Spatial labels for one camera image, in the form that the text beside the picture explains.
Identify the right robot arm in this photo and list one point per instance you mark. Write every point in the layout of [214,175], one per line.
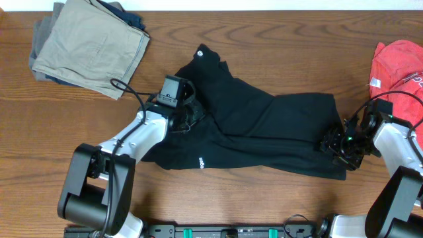
[393,140]

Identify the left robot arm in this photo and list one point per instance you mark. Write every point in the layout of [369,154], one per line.
[97,192]

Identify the khaki folded trousers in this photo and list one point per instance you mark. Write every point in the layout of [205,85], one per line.
[88,46]

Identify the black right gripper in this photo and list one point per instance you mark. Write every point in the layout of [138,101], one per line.
[331,140]

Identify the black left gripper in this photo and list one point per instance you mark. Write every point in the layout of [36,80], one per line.
[199,113]

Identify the red printed t-shirt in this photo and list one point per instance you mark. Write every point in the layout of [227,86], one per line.
[396,69]

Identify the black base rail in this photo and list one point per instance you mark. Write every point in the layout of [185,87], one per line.
[294,227]

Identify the black t-shirt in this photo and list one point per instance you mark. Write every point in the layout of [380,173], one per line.
[245,126]

